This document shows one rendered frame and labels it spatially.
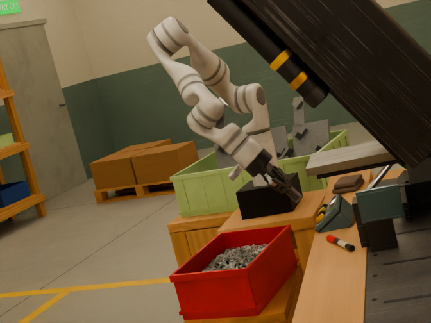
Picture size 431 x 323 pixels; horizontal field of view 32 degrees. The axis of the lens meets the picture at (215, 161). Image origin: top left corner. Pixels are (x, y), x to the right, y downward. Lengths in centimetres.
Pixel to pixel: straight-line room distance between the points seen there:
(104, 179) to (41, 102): 185
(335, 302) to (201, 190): 147
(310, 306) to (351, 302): 8
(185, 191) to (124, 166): 491
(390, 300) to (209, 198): 153
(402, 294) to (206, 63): 103
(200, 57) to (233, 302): 76
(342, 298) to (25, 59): 818
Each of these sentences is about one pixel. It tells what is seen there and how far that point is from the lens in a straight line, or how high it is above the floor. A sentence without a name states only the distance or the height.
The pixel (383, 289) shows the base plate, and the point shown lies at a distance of 151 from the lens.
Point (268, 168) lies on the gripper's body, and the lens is 192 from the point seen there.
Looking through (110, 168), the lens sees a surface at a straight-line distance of 794.
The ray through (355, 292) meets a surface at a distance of 152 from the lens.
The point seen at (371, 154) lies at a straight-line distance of 163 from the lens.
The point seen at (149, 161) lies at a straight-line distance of 761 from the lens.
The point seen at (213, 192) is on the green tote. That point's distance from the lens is 287.
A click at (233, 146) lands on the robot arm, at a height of 117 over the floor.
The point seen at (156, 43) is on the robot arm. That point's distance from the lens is 212.
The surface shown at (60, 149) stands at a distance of 963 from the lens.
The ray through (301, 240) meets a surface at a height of 78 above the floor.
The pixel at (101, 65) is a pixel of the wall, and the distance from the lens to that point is 1055.
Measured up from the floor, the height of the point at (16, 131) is 97.
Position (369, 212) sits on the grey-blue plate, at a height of 99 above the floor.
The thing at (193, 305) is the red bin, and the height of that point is 84.
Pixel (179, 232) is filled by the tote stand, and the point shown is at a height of 75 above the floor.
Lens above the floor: 146
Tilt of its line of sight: 10 degrees down
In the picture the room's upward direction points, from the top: 14 degrees counter-clockwise
